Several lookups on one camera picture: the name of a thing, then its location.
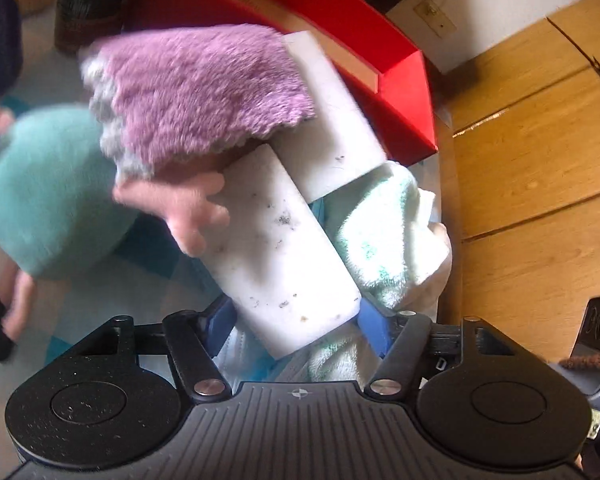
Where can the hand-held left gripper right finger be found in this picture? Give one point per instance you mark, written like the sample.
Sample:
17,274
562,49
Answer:
375,327

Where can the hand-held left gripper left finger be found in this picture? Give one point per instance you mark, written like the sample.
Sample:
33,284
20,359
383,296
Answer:
220,322

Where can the speckled white sponge block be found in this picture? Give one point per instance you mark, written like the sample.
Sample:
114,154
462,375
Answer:
280,260

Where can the red box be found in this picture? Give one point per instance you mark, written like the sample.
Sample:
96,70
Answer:
400,90

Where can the person's right forearm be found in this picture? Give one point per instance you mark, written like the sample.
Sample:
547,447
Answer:
592,362

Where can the white green towel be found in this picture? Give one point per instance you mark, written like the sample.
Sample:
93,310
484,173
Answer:
380,220

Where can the light wooden wardrobe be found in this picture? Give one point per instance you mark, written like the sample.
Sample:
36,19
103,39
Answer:
530,160

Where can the clean white sponge block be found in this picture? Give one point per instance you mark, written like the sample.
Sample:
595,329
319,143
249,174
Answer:
330,125

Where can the teal plush toy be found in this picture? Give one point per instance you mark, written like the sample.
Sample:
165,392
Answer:
45,195

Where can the purple fluffy cloth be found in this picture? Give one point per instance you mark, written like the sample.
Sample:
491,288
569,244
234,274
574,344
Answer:
195,90

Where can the dark patterned cloth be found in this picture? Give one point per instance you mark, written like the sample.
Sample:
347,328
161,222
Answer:
95,5

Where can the beige wall socket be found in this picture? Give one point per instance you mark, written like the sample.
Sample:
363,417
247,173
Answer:
434,17

